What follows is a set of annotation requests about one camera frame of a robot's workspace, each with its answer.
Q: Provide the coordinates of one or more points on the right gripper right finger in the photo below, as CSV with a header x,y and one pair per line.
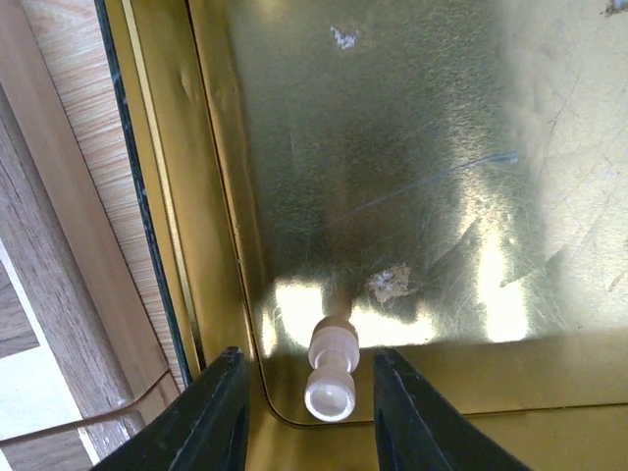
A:
x,y
416,428

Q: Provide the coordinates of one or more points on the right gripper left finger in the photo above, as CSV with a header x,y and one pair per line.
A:
x,y
206,428

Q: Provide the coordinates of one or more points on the wooden chess board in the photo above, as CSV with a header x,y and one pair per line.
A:
x,y
86,359

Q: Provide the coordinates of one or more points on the gold tin with white pieces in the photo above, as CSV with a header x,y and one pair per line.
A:
x,y
449,176

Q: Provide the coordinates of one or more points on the white chess pawn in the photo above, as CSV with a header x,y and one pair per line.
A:
x,y
333,355

